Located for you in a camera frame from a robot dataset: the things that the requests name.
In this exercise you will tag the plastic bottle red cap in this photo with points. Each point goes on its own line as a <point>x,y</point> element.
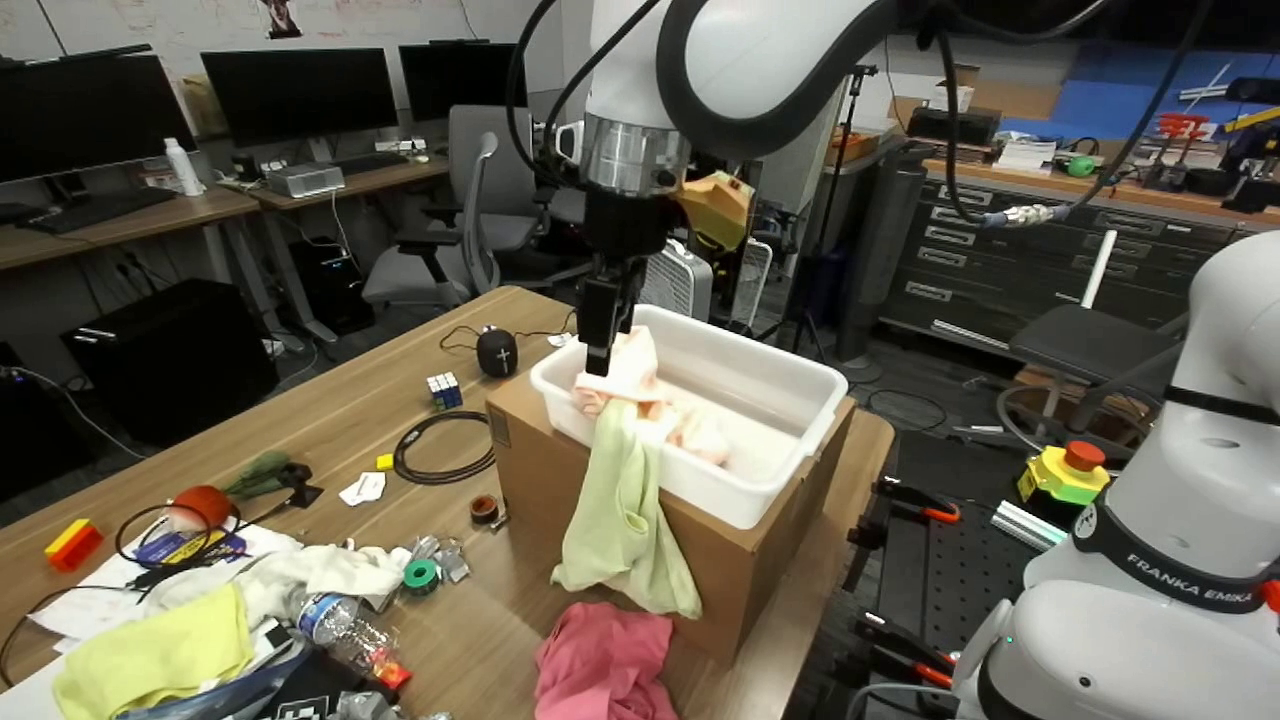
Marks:
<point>342,625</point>

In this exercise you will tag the right black monitor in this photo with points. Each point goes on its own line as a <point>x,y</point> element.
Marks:
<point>453,72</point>

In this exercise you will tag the left black monitor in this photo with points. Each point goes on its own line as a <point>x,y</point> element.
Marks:
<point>82,114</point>

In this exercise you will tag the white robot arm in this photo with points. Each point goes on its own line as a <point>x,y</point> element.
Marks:
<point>723,79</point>

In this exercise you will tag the green tape roll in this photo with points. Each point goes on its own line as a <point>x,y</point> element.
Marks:
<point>420,576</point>

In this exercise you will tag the brown cardboard box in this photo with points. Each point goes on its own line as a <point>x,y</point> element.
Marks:
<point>735,568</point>

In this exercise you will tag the white plastic bin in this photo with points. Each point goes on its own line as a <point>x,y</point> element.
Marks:
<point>768,406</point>

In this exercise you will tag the grey office chair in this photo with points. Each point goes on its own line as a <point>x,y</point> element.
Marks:
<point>453,251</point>

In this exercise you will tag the red cup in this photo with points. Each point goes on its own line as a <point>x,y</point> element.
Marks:
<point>211,506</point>

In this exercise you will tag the pale yellow-green cloth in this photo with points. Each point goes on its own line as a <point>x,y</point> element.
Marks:
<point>619,535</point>

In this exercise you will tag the yellow towel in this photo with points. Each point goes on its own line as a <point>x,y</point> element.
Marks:
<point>156,657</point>

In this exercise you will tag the emergency stop button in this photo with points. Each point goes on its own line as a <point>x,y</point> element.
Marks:
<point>1068,474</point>

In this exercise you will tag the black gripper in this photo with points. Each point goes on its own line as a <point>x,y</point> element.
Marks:
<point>622,234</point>

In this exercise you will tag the black monitor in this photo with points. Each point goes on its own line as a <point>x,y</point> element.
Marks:
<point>453,72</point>
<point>300,95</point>
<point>82,114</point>

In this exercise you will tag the white crumpled cloth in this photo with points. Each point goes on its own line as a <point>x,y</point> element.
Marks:
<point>362,575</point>

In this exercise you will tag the middle black monitor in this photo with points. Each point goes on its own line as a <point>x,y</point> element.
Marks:
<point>300,95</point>

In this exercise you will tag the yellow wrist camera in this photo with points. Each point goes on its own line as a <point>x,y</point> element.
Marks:
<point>716,209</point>

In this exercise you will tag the red yellow block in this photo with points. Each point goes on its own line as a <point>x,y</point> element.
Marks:
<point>74,544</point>

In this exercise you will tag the pink cloth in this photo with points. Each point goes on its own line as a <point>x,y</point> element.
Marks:
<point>605,663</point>

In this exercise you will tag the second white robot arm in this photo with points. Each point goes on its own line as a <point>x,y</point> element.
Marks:
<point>1161,605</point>

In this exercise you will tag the rubiks cube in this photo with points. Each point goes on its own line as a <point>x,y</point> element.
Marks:
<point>446,390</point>

